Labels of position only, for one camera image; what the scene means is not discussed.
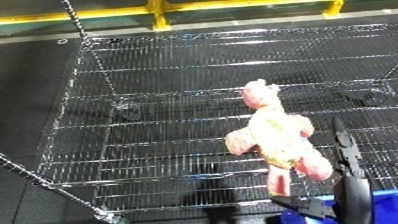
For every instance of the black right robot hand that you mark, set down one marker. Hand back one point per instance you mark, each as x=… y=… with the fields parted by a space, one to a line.
x=350 y=186

